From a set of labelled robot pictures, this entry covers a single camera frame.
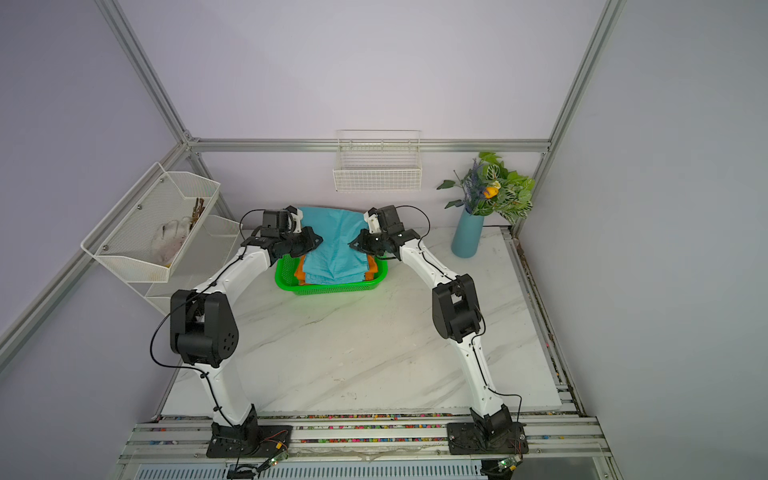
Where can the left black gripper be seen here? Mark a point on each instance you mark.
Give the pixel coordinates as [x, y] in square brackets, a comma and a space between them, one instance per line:
[312, 241]

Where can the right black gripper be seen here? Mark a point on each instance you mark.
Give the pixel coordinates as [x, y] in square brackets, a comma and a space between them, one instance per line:
[363, 238]

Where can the green plastic basket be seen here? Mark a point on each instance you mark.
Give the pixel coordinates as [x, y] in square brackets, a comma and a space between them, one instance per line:
[285, 280]

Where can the orange pants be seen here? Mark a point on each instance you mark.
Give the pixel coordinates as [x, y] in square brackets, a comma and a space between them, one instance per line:
[369, 275]

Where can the teal pants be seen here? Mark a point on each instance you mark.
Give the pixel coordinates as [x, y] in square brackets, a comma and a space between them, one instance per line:
[334, 262]

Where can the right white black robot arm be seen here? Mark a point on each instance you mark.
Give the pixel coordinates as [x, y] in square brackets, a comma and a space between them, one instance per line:
[455, 308]

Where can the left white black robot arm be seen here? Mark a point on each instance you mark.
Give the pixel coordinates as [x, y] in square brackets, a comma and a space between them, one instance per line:
[203, 330]

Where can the teal vase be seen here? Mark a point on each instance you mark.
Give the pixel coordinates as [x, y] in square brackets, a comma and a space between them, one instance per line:
[467, 236]

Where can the lower white mesh shelf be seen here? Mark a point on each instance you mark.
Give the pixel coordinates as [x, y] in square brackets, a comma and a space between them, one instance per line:
[210, 250]

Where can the white mesh shelf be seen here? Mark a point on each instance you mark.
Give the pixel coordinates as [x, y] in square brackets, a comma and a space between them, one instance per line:
[210, 250]
[122, 241]

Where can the artificial flower bouquet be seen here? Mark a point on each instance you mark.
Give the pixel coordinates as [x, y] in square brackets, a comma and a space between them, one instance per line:
[489, 187]

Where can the clear plastic bag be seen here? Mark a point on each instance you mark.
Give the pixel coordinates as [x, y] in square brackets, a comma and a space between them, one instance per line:
[169, 239]

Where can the upper white mesh shelf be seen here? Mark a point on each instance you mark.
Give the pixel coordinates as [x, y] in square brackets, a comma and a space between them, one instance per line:
[122, 241]

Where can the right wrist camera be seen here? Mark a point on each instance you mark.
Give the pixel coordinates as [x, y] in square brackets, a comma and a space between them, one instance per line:
[372, 220]

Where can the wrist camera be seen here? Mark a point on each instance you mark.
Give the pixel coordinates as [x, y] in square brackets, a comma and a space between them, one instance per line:
[295, 217]
[372, 220]

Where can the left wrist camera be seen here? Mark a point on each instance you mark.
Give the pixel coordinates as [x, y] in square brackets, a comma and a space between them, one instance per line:
[295, 217]

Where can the white wire wall basket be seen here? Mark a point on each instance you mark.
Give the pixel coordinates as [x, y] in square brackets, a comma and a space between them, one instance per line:
[378, 161]

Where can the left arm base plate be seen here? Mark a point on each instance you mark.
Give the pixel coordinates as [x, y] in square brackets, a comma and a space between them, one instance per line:
[249, 439]

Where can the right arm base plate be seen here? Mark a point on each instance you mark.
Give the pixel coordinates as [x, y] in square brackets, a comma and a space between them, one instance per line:
[486, 438]

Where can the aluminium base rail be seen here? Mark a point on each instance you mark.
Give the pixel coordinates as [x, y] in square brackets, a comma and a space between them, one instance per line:
[367, 438]

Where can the aluminium cage frame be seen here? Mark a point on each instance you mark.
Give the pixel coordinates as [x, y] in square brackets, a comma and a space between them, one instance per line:
[190, 149]

